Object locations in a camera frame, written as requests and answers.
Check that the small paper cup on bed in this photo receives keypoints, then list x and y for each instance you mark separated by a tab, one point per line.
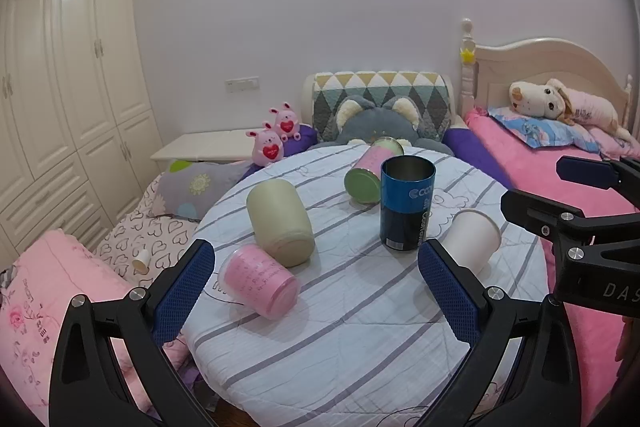
141	262

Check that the front pink bunny plush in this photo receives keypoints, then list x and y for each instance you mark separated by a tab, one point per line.
268	146

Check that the rear pink bunny plush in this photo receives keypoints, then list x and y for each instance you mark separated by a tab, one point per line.
286	123

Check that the white bedside table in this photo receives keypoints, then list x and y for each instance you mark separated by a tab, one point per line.
216	146

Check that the blue black CoolTowel can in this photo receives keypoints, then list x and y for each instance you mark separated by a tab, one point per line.
407	186

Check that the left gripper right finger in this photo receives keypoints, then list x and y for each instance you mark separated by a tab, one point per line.
543	386

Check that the heart pattern sheet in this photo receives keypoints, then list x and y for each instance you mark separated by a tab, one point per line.
164	238

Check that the pink plastic cup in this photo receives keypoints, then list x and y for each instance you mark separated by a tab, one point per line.
252	277

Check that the cream white wardrobe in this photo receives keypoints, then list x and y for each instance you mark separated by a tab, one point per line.
78	134

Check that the pale green cup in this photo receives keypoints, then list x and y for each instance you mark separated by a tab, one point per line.
280	222

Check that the white paper cup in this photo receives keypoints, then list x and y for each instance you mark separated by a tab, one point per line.
472	239

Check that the pink jar green lid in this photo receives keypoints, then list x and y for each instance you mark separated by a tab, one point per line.
363	181

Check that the grey bear plush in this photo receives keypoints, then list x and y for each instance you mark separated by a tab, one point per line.
360	121

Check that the cream bed headboard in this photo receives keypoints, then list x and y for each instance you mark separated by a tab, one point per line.
488	71

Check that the grey flower pillow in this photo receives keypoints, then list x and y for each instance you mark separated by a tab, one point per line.
187	189

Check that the white wall socket strip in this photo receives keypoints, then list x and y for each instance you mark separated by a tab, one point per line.
242	84

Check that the pink bunny plush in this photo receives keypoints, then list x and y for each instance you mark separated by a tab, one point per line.
268	146
286	123

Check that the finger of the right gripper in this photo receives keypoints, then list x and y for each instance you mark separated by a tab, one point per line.
570	232
622	176

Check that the white dog plush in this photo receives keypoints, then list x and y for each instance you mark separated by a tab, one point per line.
553	100

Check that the blue cartoon pillow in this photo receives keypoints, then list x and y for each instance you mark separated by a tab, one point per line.
540	132

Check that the diamond pattern cushion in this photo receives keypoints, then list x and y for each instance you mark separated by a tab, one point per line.
432	93

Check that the purple cushion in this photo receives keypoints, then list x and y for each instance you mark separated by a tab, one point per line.
309	139

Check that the pink embroidered quilt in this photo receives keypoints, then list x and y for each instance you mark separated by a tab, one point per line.
33	305

